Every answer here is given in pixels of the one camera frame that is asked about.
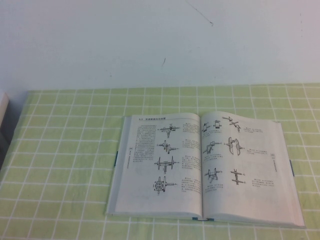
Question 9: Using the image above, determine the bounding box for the beige board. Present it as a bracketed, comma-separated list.
[0, 91, 11, 131]

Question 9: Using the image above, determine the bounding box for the technical book with diagrams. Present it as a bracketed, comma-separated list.
[105, 110, 306, 229]

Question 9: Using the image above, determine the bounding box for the green white checked tablecloth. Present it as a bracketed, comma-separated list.
[0, 83, 320, 240]

